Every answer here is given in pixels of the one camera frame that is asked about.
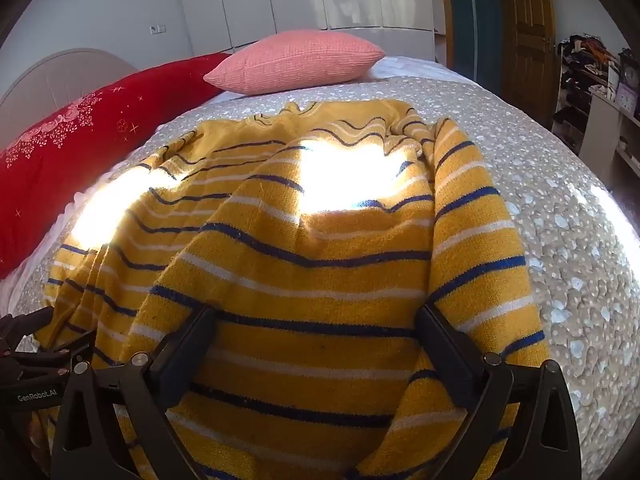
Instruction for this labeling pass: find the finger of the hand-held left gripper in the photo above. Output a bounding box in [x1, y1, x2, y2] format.
[0, 306, 55, 350]
[14, 329, 97, 372]

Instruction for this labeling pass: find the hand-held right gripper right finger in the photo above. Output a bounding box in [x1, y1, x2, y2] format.
[416, 305, 583, 480]

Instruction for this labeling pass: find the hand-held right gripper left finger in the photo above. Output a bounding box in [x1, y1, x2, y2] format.
[50, 305, 217, 480]

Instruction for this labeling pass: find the yellow striped sweater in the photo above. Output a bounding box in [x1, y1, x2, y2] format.
[42, 99, 551, 480]

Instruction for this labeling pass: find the beige heart print blanket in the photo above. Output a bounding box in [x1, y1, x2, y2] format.
[15, 76, 640, 461]

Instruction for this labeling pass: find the red embroidered long pillow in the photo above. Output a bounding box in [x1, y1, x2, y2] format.
[0, 51, 233, 281]

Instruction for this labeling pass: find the beige headboard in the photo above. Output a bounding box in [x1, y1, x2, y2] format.
[0, 47, 138, 136]

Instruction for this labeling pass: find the cluttered shoe rack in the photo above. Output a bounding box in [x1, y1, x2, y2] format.
[552, 34, 621, 156]

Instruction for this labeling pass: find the pink pillow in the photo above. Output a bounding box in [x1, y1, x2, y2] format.
[202, 30, 387, 96]

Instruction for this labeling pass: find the wooden door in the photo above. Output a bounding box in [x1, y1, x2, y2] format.
[500, 0, 558, 111]

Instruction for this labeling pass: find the teal door panel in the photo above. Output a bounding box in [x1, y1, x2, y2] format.
[445, 0, 503, 86]

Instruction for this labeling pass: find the black mantel clock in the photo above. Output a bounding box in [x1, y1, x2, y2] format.
[618, 49, 640, 92]

